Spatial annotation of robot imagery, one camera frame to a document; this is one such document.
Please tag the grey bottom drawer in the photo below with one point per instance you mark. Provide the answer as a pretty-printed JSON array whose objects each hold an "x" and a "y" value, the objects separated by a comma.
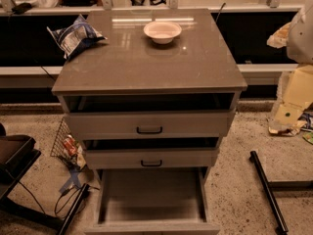
[{"x": 153, "y": 201}]

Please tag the grey drawer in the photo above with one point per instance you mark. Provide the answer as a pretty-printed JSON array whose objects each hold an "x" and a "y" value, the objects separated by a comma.
[
  {"x": 153, "y": 201},
  {"x": 150, "y": 158},
  {"x": 148, "y": 125}
]

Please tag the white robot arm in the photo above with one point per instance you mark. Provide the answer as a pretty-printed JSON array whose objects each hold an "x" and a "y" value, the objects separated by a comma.
[{"x": 297, "y": 37}]

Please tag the grey three-drawer cabinet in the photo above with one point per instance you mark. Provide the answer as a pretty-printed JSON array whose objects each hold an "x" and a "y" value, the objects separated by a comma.
[{"x": 129, "y": 73}]

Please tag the grey top drawer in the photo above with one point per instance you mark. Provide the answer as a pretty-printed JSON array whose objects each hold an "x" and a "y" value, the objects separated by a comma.
[{"x": 148, "y": 125}]

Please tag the grey middle drawer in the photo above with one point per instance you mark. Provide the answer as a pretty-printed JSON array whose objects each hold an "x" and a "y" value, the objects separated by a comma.
[{"x": 150, "y": 158}]

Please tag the white bowl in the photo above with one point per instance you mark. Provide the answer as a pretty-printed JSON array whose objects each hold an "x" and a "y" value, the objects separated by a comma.
[{"x": 162, "y": 32}]

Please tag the red soda can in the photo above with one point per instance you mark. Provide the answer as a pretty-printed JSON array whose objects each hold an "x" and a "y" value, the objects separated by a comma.
[{"x": 70, "y": 146}]

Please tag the blue tape cross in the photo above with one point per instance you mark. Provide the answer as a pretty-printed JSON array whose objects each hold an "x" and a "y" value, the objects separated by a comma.
[{"x": 72, "y": 182}]

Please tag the blue white chip bag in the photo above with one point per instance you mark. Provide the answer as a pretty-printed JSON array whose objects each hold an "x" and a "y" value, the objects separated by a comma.
[{"x": 76, "y": 38}]

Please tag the black stand base right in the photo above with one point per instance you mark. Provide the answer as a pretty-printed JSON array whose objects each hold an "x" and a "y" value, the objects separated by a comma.
[{"x": 270, "y": 187}]

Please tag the black stand base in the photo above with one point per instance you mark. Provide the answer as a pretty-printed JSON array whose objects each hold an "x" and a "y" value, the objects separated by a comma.
[
  {"x": 270, "y": 187},
  {"x": 59, "y": 225}
]

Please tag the crumpled yellow snack wrapper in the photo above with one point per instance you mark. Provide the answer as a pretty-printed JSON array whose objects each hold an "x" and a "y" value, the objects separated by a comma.
[{"x": 285, "y": 129}]

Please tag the black chair at left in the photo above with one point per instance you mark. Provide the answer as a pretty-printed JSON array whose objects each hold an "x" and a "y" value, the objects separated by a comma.
[{"x": 17, "y": 155}]

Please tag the blue snack bag on floor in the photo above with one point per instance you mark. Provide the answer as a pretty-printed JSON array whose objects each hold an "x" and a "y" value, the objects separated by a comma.
[{"x": 307, "y": 120}]

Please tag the green item at right edge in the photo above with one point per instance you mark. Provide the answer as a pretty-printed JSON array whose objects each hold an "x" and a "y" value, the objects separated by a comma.
[{"x": 308, "y": 136}]

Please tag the black stand base left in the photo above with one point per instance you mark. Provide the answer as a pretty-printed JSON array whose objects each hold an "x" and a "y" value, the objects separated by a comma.
[{"x": 59, "y": 225}]

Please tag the wire mesh basket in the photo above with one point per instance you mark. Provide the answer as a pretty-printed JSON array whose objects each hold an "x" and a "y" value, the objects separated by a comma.
[{"x": 59, "y": 152}]

